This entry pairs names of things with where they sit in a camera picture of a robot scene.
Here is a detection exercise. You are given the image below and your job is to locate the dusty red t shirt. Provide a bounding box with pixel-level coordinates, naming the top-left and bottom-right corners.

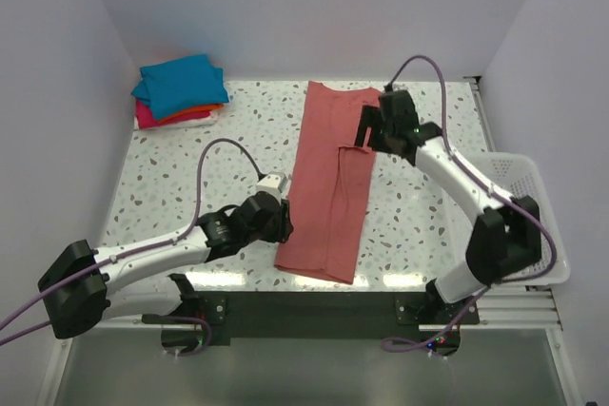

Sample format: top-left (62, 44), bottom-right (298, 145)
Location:
top-left (274, 82), bottom-right (380, 284)

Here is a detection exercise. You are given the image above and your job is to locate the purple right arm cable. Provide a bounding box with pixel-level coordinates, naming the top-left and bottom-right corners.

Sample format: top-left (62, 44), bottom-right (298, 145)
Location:
top-left (380, 54), bottom-right (559, 356)

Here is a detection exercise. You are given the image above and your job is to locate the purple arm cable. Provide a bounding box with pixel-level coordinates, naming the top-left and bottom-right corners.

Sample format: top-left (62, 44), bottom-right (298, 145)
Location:
top-left (0, 138), bottom-right (267, 358)
top-left (380, 54), bottom-right (559, 356)

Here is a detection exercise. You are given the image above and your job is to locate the white plastic laundry basket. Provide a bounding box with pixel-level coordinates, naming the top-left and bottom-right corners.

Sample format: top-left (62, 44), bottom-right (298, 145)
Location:
top-left (443, 152), bottom-right (571, 286)

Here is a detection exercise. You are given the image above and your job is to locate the folded orange t shirt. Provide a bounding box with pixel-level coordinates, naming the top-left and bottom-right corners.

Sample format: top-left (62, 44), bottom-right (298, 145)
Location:
top-left (156, 104), bottom-right (224, 125)

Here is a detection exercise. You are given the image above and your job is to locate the folded white t shirt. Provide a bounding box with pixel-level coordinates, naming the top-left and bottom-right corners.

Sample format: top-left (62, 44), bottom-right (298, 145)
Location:
top-left (133, 113), bottom-right (219, 131)

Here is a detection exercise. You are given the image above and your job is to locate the folded blue t shirt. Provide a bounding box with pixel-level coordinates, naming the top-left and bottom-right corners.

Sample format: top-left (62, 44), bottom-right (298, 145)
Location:
top-left (131, 54), bottom-right (229, 120)

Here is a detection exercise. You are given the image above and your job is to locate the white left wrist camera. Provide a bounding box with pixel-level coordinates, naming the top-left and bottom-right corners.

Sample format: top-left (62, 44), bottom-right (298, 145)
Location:
top-left (255, 172), bottom-right (288, 202)

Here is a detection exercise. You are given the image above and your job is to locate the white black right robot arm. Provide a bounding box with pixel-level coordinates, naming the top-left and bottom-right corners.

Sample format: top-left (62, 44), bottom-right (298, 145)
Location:
top-left (355, 88), bottom-right (542, 323)

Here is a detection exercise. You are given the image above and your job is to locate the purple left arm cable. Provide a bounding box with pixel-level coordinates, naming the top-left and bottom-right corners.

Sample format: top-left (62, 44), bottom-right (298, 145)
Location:
top-left (0, 138), bottom-right (267, 358)

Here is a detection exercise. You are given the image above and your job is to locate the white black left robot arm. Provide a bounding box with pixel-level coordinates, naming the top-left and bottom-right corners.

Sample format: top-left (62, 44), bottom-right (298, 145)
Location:
top-left (38, 191), bottom-right (293, 339)

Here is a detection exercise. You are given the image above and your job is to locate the folded pink t shirt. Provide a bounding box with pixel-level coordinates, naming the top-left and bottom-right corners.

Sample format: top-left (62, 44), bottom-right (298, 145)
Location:
top-left (134, 100), bottom-right (213, 130)

